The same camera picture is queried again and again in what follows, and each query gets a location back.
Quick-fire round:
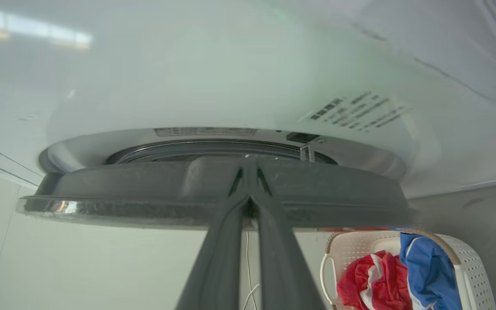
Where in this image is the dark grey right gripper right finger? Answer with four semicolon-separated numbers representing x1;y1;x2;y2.
248;160;326;310

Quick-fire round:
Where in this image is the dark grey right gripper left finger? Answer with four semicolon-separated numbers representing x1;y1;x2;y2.
176;160;251;310

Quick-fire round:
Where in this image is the dark grey washing machine door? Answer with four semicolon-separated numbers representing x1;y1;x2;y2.
15;155;419;229

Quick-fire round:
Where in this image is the white washing machine body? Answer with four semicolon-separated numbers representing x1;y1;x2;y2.
0;0;496;199

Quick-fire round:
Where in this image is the red and white garment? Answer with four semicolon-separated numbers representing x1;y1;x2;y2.
337;251;413;310

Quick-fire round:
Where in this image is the blue garment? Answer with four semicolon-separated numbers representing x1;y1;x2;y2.
400;232;463;310

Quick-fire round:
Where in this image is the printed label sticker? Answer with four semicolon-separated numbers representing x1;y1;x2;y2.
302;90;413;133

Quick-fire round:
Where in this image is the white perforated laundry basket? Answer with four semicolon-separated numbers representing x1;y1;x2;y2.
320;229;496;310

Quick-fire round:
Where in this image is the thin white cable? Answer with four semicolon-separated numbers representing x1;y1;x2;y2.
242;230;259;310

